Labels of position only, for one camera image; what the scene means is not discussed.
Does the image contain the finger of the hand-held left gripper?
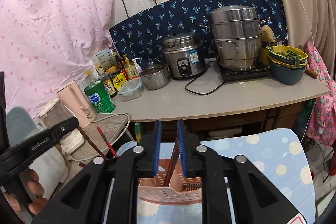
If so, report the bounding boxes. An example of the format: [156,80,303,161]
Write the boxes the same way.
[56,117,79,137]

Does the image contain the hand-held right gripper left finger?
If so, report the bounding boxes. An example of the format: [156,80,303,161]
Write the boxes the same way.
[31,120,162,224]

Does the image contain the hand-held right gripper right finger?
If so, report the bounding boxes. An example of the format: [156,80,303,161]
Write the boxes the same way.
[176,119,302,224]

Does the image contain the dark red chopstick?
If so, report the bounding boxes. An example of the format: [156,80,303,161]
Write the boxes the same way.
[163,152,179,185]

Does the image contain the dark brown chopstick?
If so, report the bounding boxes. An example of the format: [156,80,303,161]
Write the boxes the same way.
[78,127,108,161]

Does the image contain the red lacquered chopstick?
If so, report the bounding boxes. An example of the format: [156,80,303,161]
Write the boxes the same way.
[97,126,118,158]

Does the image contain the pink perforated chopstick holder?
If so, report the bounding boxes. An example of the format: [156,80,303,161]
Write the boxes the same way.
[138,158,202,205]

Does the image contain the person's left hand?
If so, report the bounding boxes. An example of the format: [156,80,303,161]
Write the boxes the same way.
[4,168,50,214]

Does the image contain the white blender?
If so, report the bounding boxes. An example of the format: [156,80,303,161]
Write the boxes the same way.
[39,98,85,155]

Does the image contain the pink electric kettle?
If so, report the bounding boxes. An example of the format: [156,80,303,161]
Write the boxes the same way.
[57,81,96,128]

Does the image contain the white dish rack blue lid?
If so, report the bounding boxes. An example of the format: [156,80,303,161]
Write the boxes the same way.
[4,106,70,199]

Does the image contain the grey woodgrain side table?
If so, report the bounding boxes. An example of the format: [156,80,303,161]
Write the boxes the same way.
[64,112,137,177]

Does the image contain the green detergent bottle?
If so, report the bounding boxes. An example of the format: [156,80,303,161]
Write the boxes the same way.
[84,71,116,114]

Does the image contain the dark soy sauce bottle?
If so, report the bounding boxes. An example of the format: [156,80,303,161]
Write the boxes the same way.
[101,73,118,98]

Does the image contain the light wooden counter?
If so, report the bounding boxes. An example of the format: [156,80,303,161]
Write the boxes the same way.
[112,70,331,122]

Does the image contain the clear food container blue lid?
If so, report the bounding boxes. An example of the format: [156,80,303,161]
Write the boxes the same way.
[117,79,143,102]

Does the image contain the yellow seasoning packet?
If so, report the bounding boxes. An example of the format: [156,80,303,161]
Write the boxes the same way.
[112,72,127,92]

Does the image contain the small steel pot glass lid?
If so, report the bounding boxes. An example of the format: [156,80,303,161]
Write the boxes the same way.
[139,62,171,90]

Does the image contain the white box green print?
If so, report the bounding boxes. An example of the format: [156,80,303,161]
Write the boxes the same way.
[91,49,116,73]

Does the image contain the blue planet print tablecloth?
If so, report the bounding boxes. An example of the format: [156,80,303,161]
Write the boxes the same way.
[115,128,315,224]

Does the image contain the white pump soap bottle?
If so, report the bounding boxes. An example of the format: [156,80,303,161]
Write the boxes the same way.
[132,58,142,77]

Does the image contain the yellow oil bottle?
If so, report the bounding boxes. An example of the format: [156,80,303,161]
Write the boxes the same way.
[123,55,137,80]

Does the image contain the steel rice cooker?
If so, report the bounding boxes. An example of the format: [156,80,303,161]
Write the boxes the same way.
[161,32,206,80]

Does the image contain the pink dotted hanging cloth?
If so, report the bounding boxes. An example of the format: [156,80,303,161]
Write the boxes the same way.
[0,0,117,119]

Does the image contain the black induction cooktop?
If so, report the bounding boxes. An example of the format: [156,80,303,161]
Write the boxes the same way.
[217,63,272,83]

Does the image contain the navy palm print cloth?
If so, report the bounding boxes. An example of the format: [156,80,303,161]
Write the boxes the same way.
[109,0,288,69]

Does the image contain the stacked steel steamer pot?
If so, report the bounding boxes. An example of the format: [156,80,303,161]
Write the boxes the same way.
[199,5,271,72]

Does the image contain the stacked yellow and blue bowls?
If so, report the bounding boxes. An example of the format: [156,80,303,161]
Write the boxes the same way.
[268,45,308,85]

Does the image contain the green leafy vegetables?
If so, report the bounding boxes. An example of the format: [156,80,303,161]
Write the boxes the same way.
[266,46,302,67]

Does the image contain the tan loofah sponge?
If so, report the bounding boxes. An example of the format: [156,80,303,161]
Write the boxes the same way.
[260,25,275,42]

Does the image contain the pink pineapple print cloth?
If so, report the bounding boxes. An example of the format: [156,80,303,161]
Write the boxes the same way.
[306,42,336,149]

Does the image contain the white power cable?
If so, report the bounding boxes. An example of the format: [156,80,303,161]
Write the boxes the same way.
[66,112,130,161]

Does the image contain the black power cord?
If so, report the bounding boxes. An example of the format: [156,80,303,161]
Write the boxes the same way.
[185,60,225,95]

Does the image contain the white pull cord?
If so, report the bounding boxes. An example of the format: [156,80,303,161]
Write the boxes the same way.
[287,0,319,60]

